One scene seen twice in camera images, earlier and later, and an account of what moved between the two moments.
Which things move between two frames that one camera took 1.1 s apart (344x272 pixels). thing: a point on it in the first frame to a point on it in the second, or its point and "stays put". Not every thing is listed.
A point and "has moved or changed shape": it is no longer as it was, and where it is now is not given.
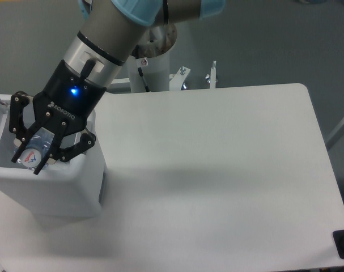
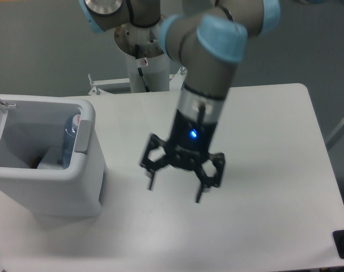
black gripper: x=67 y=101 to x=190 y=139
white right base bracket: x=177 y=79 stays put
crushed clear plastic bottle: x=32 y=154 has moved or changed shape
